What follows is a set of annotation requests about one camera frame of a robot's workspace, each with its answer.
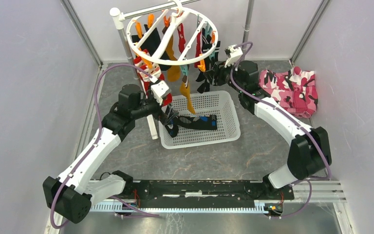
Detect orange clothes peg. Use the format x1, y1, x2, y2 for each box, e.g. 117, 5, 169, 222
196, 59, 206, 72

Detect black ankle sock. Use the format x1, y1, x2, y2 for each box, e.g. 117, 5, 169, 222
131, 24, 171, 71

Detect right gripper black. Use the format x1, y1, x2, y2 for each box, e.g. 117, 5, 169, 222
204, 57, 245, 94

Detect white metal drying rack stand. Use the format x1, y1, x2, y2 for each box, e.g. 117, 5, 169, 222
109, 0, 254, 140

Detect pink camouflage garment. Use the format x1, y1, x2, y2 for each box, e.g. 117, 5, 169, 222
259, 66, 318, 118

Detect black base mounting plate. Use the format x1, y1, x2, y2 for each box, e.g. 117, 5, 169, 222
119, 180, 295, 209

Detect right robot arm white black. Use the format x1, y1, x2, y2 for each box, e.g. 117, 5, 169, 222
210, 60, 332, 199

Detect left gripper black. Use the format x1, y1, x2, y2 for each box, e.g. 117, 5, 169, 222
131, 82, 179, 125

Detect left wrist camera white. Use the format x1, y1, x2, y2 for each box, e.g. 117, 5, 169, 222
150, 76, 171, 106

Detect black sock blue accents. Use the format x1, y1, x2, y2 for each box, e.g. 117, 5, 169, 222
164, 112, 218, 138

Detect white plastic perforated basket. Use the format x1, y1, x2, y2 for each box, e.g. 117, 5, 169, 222
159, 91, 241, 150

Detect black sock white stripes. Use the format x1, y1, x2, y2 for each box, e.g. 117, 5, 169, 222
196, 28, 221, 94

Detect mustard yellow striped sock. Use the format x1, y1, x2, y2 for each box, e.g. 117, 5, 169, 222
179, 65, 196, 114

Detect red snowflake christmas sock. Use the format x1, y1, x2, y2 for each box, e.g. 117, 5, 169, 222
132, 48, 166, 98

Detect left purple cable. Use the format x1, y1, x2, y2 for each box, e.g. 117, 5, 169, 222
50, 63, 157, 230

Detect white round sock hanger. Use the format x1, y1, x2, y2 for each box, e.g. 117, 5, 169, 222
125, 4, 219, 66

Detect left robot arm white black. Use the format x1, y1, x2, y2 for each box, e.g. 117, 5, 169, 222
43, 81, 171, 224

